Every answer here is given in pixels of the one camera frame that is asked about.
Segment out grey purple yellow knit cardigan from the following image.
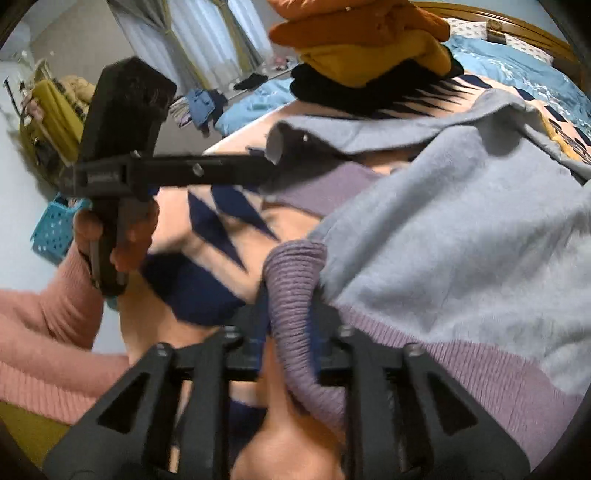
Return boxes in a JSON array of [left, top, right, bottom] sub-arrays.
[[263, 89, 590, 466]]

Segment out blue clothes on floor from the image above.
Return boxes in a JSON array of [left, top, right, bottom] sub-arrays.
[[169, 88, 228, 138]]

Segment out yellow chair with clothes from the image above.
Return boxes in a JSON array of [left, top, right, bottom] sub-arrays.
[[19, 59, 95, 185]]

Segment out left hand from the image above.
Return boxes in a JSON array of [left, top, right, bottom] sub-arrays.
[[73, 200, 159, 273]]

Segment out orange navy patterned blanket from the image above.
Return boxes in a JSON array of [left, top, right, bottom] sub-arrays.
[[115, 73, 591, 480]]

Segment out grey window curtains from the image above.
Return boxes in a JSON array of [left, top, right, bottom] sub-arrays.
[[108, 1, 273, 93]]

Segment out blue plastic basket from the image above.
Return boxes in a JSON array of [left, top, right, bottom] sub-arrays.
[[30, 194, 91, 265]]

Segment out orange folded garment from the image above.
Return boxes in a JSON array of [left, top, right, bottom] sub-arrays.
[[269, 0, 451, 49]]

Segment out mustard yellow folded garment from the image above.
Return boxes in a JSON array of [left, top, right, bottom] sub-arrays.
[[297, 30, 452, 88]]

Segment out blue floral duvet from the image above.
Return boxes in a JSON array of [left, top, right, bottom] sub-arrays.
[[214, 36, 590, 136]]

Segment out wooden bed headboard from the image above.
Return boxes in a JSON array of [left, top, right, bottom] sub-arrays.
[[416, 2, 590, 90]]

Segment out right patterned pillow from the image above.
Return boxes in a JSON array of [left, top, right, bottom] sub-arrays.
[[504, 34, 554, 66]]

